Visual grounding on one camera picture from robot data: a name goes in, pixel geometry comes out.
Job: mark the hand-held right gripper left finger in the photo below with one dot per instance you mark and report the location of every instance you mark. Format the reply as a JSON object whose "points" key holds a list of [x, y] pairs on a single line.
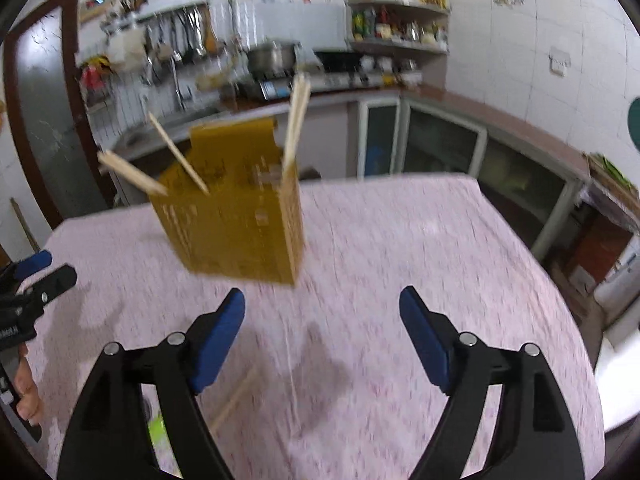
{"points": [[220, 342]]}

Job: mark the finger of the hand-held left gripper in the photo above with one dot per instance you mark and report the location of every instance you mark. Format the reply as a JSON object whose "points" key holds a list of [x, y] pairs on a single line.
{"points": [[35, 262], [55, 282]]}

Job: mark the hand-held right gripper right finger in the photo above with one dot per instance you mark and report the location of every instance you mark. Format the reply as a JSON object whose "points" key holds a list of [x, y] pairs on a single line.
{"points": [[425, 342]]}

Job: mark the wooden chopstick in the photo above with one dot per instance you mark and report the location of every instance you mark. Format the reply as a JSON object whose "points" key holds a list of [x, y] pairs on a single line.
{"points": [[235, 400], [132, 175], [301, 105], [291, 130], [177, 157]]}

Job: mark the yellow perforated utensil holder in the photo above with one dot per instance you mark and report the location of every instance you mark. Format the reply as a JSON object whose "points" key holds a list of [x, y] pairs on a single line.
{"points": [[235, 230]]}

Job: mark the person's left hand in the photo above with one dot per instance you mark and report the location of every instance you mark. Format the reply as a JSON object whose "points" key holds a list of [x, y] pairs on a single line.
{"points": [[26, 390]]}

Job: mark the wooden stick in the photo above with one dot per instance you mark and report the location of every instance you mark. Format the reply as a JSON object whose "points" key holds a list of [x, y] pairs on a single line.
{"points": [[25, 225]]}

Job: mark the floral pink tablecloth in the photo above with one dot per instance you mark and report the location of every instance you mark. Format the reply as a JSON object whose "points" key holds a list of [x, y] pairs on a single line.
{"points": [[360, 260]]}

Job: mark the brown door with frosted glass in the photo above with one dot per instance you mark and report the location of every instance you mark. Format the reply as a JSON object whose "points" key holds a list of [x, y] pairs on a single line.
{"points": [[45, 120]]}

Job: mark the colourful cloth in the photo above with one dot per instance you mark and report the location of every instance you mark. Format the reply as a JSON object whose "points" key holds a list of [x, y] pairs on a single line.
{"points": [[95, 74]]}

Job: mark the steel faucet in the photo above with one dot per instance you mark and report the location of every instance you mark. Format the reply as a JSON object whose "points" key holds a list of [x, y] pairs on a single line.
{"points": [[177, 85]]}

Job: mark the kitchen counter with cabinets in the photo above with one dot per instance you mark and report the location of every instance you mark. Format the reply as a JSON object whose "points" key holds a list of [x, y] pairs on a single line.
{"points": [[475, 110]]}

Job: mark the green vegetables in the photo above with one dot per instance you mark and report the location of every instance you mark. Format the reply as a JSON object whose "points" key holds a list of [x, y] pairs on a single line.
{"points": [[610, 167]]}

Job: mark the gas stove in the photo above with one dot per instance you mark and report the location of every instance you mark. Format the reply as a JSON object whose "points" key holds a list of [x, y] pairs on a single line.
{"points": [[320, 82]]}

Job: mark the steel cooking pot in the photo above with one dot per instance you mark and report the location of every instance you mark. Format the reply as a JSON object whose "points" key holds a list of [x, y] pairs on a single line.
{"points": [[270, 57]]}

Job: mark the black wok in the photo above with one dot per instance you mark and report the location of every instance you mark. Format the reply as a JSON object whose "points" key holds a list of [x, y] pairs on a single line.
{"points": [[337, 59]]}

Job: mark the green round cutting board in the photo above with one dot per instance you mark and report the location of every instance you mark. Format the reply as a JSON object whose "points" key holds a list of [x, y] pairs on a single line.
{"points": [[635, 125]]}

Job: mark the white wall control box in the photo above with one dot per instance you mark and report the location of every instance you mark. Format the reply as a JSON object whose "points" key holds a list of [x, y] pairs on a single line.
{"points": [[94, 5]]}

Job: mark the metal wall utensil rack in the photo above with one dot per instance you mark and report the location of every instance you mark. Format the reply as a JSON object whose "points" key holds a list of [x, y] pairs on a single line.
{"points": [[165, 12]]}

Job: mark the corner wall shelf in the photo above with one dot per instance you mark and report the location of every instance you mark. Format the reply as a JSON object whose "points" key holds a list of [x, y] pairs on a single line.
{"points": [[400, 45]]}

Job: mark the grey wall pipe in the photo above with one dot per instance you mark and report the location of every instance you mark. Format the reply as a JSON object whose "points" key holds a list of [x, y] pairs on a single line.
{"points": [[231, 0]]}

